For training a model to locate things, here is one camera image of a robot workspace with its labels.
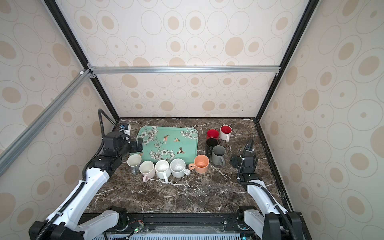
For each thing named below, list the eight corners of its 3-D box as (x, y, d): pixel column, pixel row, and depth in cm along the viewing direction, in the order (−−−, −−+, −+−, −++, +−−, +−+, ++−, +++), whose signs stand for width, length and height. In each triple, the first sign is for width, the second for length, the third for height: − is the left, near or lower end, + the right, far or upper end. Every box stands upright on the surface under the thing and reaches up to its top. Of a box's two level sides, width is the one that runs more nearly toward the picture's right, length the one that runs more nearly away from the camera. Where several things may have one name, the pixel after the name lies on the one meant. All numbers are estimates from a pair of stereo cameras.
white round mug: (155, 183, 88) (152, 178, 82) (158, 165, 95) (156, 159, 89) (170, 183, 88) (168, 178, 82) (172, 165, 95) (170, 159, 89)
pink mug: (146, 186, 87) (141, 179, 79) (142, 170, 93) (137, 163, 85) (159, 180, 90) (156, 173, 82) (154, 165, 96) (150, 158, 88)
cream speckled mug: (170, 178, 90) (168, 172, 83) (172, 164, 95) (170, 158, 89) (189, 178, 90) (189, 172, 83) (190, 164, 95) (189, 158, 89)
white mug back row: (219, 143, 107) (221, 137, 101) (218, 131, 114) (219, 124, 108) (231, 143, 107) (233, 137, 101) (229, 131, 114) (231, 124, 108)
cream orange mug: (189, 174, 92) (188, 167, 85) (189, 161, 97) (189, 154, 90) (208, 174, 92) (209, 167, 85) (207, 162, 98) (208, 154, 90)
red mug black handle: (205, 141, 109) (205, 134, 103) (208, 133, 113) (208, 127, 107) (216, 144, 107) (217, 138, 101) (219, 136, 111) (220, 130, 105)
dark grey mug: (212, 169, 94) (214, 161, 86) (211, 154, 101) (212, 145, 93) (224, 169, 94) (227, 161, 86) (222, 154, 101) (224, 145, 93)
